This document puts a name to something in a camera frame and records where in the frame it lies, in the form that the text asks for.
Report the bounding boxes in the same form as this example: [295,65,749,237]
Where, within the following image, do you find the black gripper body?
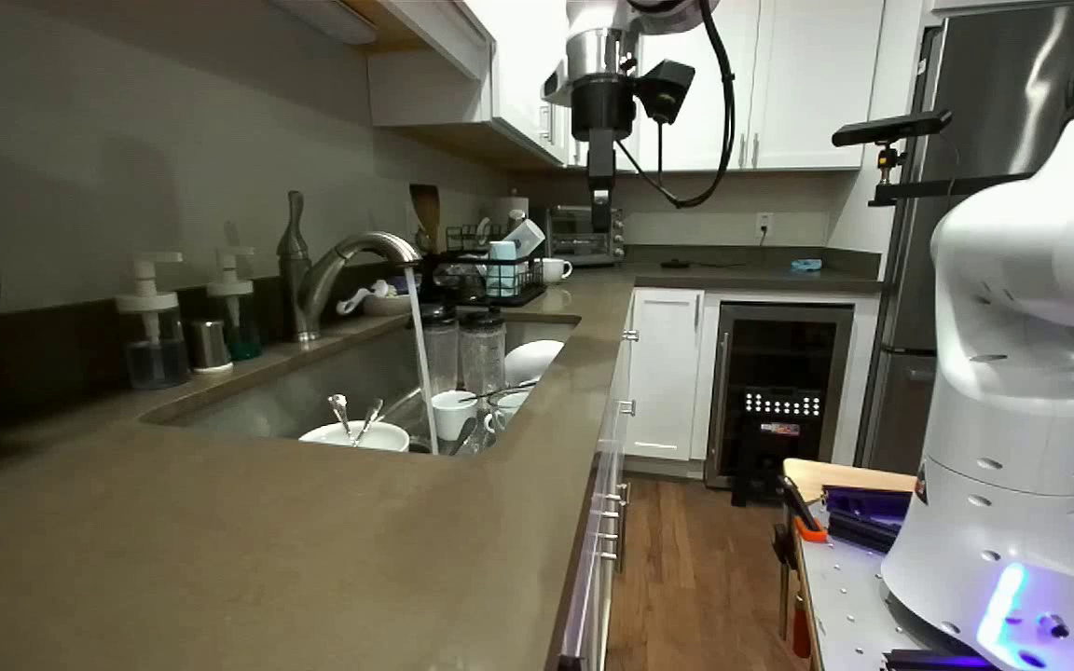
[571,73,633,185]

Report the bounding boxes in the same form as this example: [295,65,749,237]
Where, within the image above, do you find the steel kitchen faucet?
[278,191,421,344]

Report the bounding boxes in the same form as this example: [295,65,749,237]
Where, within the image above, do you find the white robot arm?
[882,106,1074,671]

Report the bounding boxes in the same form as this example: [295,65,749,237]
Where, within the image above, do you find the toaster oven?
[547,206,623,265]

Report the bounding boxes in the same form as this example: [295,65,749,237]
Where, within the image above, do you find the white mug on counter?
[532,258,575,282]

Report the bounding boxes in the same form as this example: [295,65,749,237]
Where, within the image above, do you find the white lower cabinet door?
[629,287,700,463]

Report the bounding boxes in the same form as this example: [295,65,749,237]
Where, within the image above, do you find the black dish rack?
[433,250,544,306]

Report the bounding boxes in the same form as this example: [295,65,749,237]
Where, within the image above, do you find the glass blender jar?
[460,311,508,394]

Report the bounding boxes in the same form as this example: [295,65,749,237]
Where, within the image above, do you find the white plate in sink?
[505,340,563,389]

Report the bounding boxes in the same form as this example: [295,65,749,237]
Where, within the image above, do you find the white upper cabinets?
[368,0,889,170]

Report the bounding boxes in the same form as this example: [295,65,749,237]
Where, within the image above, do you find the white blue dish brush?
[337,281,409,318]

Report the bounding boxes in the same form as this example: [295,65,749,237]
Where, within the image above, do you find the white mug in sink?
[433,393,476,439]

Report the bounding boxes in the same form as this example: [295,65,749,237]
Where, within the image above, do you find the black wine cooler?
[706,302,854,507]

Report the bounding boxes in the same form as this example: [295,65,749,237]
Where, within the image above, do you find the stainless steel sink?
[150,324,428,456]

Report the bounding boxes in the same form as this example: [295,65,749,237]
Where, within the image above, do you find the white bowl in sink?
[300,420,409,456]

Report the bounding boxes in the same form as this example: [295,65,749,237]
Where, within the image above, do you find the green soap dispenser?
[207,247,261,363]

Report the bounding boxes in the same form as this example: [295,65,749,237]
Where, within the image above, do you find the stainless steel refrigerator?
[857,0,1074,475]

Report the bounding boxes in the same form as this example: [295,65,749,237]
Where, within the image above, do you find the clear blue soap dispenser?
[115,250,191,393]

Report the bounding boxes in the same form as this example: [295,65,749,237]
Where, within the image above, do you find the robot cart table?
[779,516,958,671]

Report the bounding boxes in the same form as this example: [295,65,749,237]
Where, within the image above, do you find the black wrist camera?
[633,60,694,122]

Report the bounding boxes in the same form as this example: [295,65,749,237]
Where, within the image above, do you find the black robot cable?
[616,0,739,212]

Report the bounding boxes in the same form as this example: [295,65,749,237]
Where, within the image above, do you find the black camera stand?
[827,107,1015,207]

